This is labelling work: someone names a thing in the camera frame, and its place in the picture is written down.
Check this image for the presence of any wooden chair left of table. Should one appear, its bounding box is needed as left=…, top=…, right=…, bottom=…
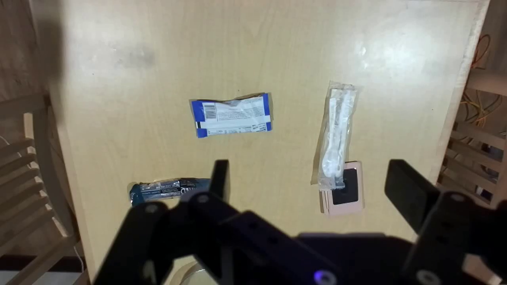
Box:
left=0, top=95, right=80, bottom=285

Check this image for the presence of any clear plastic cutlery packet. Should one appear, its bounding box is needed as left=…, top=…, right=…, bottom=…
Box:
left=313, top=82, right=359, bottom=190

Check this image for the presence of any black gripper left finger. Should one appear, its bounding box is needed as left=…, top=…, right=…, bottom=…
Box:
left=96, top=159, right=340, bottom=285

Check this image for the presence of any blue and white packet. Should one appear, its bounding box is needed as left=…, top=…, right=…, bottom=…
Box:
left=191, top=91, right=273, bottom=137

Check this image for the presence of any dark blue snack bar wrapper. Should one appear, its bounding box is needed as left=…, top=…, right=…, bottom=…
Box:
left=129, top=177, right=211, bottom=205

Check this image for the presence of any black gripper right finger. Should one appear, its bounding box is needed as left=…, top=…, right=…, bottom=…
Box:
left=386, top=158, right=507, bottom=285

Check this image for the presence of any wooden shelf with cables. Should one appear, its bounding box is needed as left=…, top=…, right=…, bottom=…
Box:
left=439, top=34, right=507, bottom=207

